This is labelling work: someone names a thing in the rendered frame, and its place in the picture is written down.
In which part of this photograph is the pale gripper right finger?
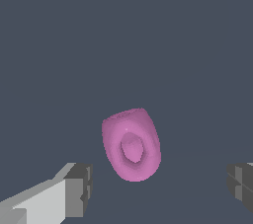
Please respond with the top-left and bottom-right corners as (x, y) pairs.
(226, 162), (253, 215)

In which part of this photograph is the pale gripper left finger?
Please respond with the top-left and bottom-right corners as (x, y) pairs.
(0, 162), (94, 224)

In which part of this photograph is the pink rounded cup object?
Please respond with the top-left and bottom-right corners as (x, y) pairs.
(101, 108), (162, 183)

